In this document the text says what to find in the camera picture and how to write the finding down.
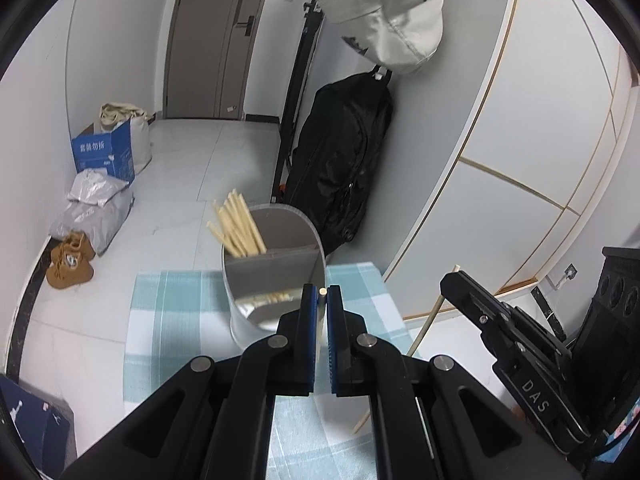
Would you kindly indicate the black backpack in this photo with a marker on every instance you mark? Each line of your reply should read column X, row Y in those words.
column 340, row 160

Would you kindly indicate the wall socket with plug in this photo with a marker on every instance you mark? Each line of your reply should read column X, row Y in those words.
column 571, row 272

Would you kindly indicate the bunch of wooden chopsticks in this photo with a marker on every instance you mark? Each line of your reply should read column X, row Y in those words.
column 240, row 230

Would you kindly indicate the teal plaid placemat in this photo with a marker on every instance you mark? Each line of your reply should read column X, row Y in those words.
column 165, row 320

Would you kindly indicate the beige tote bag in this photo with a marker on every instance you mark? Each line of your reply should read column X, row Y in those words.
column 141, row 145

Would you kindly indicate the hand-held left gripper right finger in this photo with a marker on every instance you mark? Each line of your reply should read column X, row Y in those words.
column 334, row 350

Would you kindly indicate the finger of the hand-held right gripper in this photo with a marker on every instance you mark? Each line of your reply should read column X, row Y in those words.
column 467, row 292

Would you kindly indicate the blue floral cloth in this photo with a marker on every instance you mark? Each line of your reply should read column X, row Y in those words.
column 625, row 430

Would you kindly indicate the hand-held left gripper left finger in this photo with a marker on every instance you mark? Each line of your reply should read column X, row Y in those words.
column 311, row 340

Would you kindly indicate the large grey mailer bag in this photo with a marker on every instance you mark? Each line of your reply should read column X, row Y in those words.
column 100, row 225

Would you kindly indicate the white hanging bag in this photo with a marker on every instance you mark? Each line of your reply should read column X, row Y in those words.
column 390, row 10

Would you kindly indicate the brown suede shoe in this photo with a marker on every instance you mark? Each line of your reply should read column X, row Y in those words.
column 67, row 275
column 75, row 247

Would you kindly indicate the grey door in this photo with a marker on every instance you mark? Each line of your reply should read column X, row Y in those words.
column 200, row 35

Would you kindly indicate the white wardrobe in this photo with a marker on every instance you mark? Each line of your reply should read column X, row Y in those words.
column 525, row 135

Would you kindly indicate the small grey mailer bag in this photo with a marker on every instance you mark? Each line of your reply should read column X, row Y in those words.
column 95, row 187

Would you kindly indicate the blue cardboard box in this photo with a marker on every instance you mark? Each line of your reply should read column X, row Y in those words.
column 100, row 152

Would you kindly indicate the dark blue shoe box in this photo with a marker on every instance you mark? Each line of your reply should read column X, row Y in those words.
column 30, row 420

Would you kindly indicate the grey utensil holder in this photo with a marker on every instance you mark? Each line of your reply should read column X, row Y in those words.
column 280, row 270

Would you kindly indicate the wooden chopstick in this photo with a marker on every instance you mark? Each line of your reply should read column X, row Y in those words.
column 425, row 322
column 322, row 310

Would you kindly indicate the black stand pole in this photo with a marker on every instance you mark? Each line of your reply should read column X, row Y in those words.
column 300, row 85

